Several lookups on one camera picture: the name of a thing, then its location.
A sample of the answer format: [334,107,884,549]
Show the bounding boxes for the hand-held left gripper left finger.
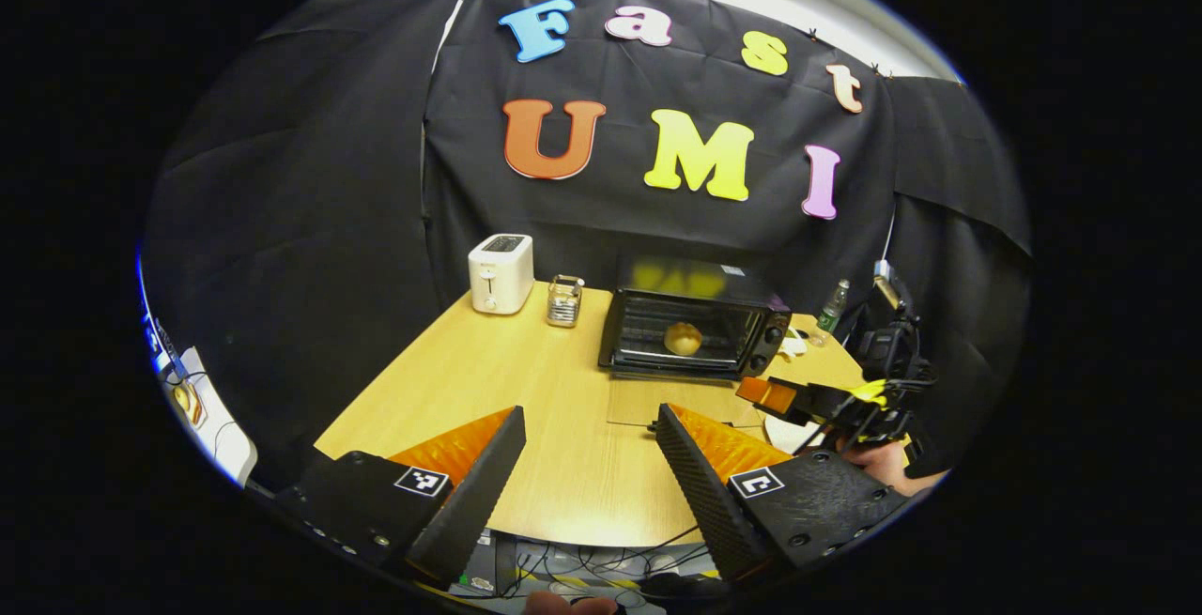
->
[275,406,527,586]

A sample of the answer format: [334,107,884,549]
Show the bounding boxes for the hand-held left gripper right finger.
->
[655,403,912,586]

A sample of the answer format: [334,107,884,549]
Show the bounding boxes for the black electric oven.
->
[598,256,794,433]

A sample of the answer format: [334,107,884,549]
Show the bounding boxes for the white rectangular plate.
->
[765,413,823,454]

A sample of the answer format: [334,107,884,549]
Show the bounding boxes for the clear plastic water bottle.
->
[817,279,851,334]

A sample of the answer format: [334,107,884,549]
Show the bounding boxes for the white toaster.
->
[468,234,534,315]

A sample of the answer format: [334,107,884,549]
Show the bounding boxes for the white panel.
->
[141,315,259,489]

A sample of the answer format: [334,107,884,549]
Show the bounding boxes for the black backdrop cloth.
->
[141,0,1034,494]

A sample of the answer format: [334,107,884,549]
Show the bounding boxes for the bundle of black cables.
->
[451,526,719,599]

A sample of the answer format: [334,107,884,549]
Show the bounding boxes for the metal wire rack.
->
[547,275,585,328]

